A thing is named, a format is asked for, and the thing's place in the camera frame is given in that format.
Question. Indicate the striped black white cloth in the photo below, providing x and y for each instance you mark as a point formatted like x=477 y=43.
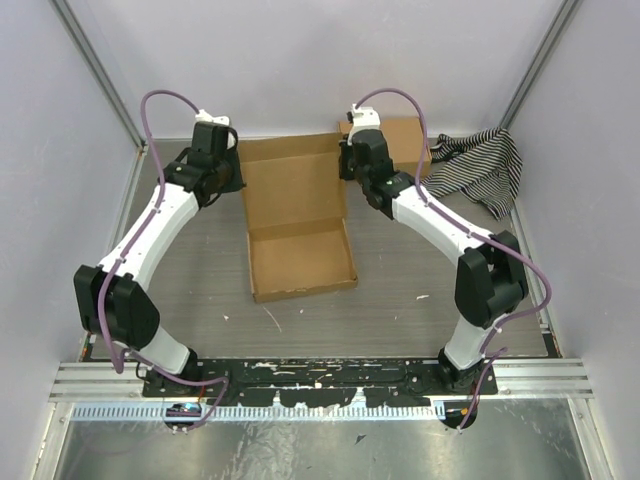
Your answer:
x=485 y=167

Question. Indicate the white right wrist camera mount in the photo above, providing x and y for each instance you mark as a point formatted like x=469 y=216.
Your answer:
x=361 y=118

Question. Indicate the slotted grey cable duct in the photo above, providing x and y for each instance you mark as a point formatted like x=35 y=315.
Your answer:
x=186 y=412

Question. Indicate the brown cardboard box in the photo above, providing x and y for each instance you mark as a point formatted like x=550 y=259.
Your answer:
x=295 y=210
x=404 y=138

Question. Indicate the aluminium front frame rail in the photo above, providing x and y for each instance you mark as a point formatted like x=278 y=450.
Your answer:
x=520 y=377

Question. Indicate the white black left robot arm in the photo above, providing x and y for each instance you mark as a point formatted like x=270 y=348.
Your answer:
x=112 y=296

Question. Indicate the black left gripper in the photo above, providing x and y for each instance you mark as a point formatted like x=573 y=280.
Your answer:
x=238 y=182

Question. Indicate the right aluminium corner post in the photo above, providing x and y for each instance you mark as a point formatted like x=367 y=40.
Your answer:
x=543 y=53

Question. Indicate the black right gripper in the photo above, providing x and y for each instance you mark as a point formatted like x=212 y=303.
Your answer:
x=345 y=149

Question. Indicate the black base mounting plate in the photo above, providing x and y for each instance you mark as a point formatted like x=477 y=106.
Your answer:
x=393 y=382

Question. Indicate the left aluminium corner post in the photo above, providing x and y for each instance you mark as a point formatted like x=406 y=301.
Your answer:
x=89 y=55

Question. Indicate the aluminium corner post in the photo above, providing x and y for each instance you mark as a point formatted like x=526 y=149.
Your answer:
x=543 y=53
x=89 y=55

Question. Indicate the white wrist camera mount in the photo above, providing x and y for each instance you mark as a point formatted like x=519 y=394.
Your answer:
x=203 y=116
x=361 y=118

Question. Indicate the folded brown cardboard box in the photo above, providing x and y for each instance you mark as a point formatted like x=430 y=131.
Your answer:
x=404 y=138

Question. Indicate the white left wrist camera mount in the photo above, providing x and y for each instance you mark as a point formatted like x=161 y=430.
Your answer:
x=203 y=116

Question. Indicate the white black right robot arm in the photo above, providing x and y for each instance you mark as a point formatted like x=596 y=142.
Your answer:
x=489 y=283

